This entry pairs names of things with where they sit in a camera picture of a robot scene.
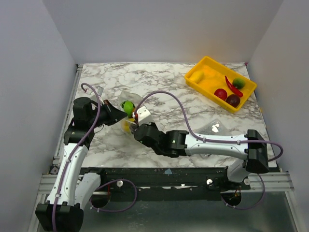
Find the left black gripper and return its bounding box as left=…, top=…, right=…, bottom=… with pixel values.
left=89, top=99, right=128, bottom=128

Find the yellow toy banana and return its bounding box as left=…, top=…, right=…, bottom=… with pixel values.
left=121, top=118, right=136, bottom=133

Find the green toy watermelon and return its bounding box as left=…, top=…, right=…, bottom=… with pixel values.
left=120, top=101, right=135, bottom=116

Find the clear zip top bag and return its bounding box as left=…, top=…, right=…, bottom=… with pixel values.
left=118, top=90, right=142, bottom=135

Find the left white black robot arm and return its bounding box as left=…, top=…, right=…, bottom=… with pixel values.
left=35, top=97, right=127, bottom=232

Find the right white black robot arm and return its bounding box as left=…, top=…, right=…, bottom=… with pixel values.
left=134, top=124, right=269, bottom=189

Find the clear bag of screws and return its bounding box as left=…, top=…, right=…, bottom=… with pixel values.
left=197, top=119, right=232, bottom=159

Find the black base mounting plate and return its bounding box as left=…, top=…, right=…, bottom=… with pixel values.
left=80, top=167, right=250, bottom=202

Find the red toy apple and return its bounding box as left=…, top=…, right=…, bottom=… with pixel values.
left=214, top=88, right=227, bottom=101

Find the yellow plastic bin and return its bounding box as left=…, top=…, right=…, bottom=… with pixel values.
left=184, top=57, right=257, bottom=113

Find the dark red toy plum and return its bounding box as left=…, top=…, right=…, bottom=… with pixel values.
left=226, top=94, right=240, bottom=108

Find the red toy chili pepper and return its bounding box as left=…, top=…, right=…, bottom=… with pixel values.
left=225, top=76, right=243, bottom=98

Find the green yellow toy mango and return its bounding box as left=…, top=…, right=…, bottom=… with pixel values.
left=232, top=78, right=246, bottom=89

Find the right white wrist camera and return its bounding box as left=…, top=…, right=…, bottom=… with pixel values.
left=137, top=106, right=153, bottom=126

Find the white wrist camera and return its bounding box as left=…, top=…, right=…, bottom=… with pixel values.
left=91, top=86, right=104, bottom=104
left=137, top=106, right=153, bottom=126

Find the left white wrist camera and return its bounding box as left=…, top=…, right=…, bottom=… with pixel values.
left=91, top=86, right=104, bottom=104

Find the aluminium extrusion rail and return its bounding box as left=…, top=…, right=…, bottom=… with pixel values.
left=248, top=172, right=295, bottom=192

